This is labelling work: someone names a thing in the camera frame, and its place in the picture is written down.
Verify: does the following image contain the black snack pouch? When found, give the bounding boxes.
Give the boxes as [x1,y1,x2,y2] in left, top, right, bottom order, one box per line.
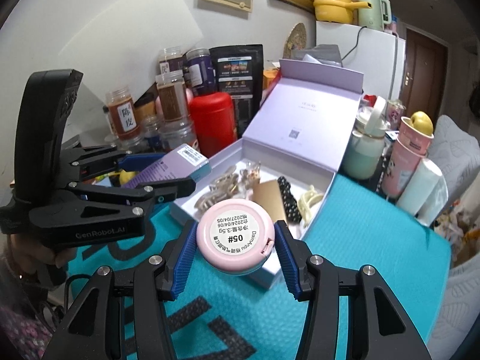
[209,44,264,138]

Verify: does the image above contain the yellow pot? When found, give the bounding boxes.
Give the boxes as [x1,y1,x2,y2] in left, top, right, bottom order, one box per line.
[313,0,372,24]

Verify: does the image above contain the person's left hand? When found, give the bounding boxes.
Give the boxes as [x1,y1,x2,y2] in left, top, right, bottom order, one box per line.
[8,234,77,274]

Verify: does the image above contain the small lavender box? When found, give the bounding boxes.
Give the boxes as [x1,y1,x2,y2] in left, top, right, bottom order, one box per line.
[123,144,212,189]

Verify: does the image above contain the mint thermos white handle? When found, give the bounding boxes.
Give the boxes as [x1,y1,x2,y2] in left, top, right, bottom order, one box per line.
[341,97,390,180]

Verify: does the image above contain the red canister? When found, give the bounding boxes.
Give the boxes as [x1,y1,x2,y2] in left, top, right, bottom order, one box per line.
[189,92,238,158]

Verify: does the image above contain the yellow apple in cup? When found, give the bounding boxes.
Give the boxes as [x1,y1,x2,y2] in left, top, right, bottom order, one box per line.
[409,111,434,136]

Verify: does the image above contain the silver wavy hair claw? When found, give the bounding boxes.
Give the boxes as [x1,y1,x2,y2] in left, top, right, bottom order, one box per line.
[194,165,239,212]

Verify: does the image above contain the white tissue pack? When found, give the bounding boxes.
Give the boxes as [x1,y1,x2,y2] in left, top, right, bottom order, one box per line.
[396,158,449,227]

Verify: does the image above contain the cream hair claw clip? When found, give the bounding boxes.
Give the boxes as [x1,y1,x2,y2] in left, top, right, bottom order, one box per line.
[297,185,324,228]

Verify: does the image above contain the mint green kettle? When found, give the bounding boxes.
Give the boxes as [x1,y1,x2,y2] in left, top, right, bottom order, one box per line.
[357,0,392,32]

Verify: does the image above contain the open lavender gift box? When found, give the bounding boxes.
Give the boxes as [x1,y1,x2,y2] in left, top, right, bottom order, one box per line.
[169,58,365,290]

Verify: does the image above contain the black beaded scrunchie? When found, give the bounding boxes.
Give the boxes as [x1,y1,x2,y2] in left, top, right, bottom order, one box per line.
[277,176,302,224]

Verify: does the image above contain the pink panda cups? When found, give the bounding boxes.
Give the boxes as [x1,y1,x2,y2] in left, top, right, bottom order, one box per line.
[382,116,434,199]

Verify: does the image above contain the teal bubble mailer mat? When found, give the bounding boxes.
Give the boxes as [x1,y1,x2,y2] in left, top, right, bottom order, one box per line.
[63,171,453,360]

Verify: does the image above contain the dark jar chinese label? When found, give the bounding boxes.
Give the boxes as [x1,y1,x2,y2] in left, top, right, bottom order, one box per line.
[158,46,183,74]

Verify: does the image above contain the round pink compact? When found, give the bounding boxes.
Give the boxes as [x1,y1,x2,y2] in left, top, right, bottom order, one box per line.
[196,198,275,275]

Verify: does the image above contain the tall brown spice jar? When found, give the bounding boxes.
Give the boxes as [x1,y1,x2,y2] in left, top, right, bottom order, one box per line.
[106,86,140,141]

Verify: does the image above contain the white refrigerator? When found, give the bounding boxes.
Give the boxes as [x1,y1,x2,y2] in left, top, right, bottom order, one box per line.
[316,21,406,100]

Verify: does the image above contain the gold rectangular box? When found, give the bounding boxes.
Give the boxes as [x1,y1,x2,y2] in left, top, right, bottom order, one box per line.
[252,180,287,223]

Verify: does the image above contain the clear bear charm hair clip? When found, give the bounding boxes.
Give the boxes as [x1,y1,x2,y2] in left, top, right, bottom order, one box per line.
[239,162,261,189]

